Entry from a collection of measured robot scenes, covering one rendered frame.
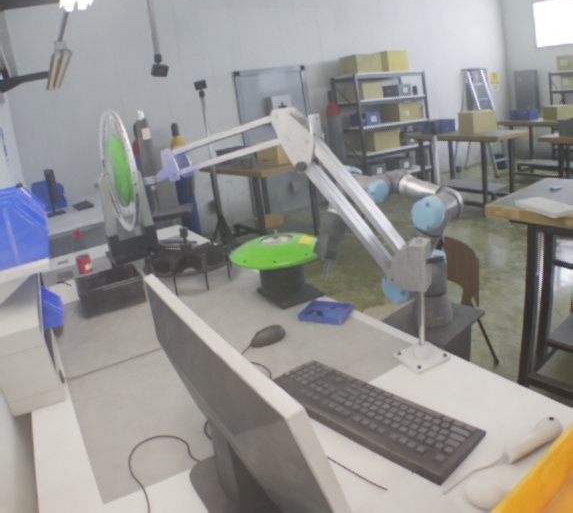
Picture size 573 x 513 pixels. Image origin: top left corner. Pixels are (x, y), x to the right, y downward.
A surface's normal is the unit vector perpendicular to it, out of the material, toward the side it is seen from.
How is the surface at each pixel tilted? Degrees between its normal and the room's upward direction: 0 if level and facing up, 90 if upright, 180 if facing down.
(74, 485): 0
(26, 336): 90
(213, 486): 0
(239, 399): 73
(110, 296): 93
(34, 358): 90
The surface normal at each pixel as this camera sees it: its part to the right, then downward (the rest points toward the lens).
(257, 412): -0.86, -0.04
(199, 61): 0.49, 0.17
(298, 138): -0.51, 0.30
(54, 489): -0.14, -0.95
